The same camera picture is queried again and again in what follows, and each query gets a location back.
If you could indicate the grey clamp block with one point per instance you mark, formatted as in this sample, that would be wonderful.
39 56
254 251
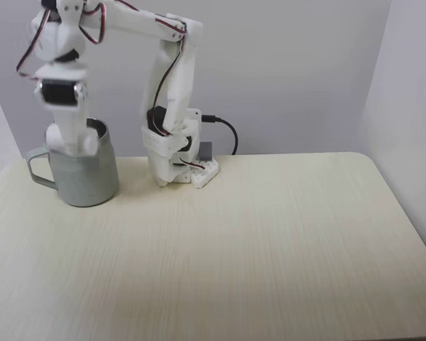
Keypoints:
206 150

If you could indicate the pale green steel mug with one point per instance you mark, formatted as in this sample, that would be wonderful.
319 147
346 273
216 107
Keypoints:
88 177

